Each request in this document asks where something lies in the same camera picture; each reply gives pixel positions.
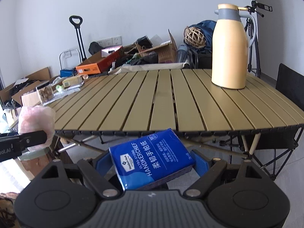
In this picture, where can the small green bottle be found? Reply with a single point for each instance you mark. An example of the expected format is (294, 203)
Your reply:
(59, 88)

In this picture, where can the orange cardboard box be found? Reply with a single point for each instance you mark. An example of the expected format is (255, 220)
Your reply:
(97, 64)

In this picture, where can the small yellow medicine box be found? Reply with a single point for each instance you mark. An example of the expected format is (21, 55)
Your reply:
(72, 81)

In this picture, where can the folding slatted camping table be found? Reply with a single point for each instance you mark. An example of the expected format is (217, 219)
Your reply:
(141, 103)

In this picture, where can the small blue white box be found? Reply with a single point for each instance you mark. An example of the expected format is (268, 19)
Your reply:
(149, 159)

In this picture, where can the clear plastic bag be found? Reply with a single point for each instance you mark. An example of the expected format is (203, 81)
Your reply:
(37, 118)

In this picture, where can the open brown cardboard box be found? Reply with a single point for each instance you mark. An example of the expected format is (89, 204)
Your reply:
(167, 51)

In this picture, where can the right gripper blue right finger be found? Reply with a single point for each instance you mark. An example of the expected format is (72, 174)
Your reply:
(202, 163)

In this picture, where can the yellow thermos jug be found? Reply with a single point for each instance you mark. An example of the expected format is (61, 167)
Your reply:
(230, 47)

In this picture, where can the blue bag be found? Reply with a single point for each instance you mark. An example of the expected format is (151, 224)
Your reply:
(207, 27)

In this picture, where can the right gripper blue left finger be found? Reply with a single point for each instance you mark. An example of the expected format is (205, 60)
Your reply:
(103, 163)

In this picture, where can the clear jar with snacks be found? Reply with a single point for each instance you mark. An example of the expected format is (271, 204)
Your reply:
(45, 92)

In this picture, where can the cardboard box with green liner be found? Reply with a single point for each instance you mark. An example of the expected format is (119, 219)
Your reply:
(31, 163)

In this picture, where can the woven rattan ball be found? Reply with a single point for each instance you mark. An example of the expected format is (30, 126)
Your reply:
(194, 37)

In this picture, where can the black folding camp chair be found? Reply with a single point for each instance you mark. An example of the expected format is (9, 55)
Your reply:
(274, 117)

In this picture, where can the printed paper leaflet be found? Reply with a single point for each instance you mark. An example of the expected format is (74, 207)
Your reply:
(66, 92)

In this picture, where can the grey water bottle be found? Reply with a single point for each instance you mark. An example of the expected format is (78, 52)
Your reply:
(182, 53)

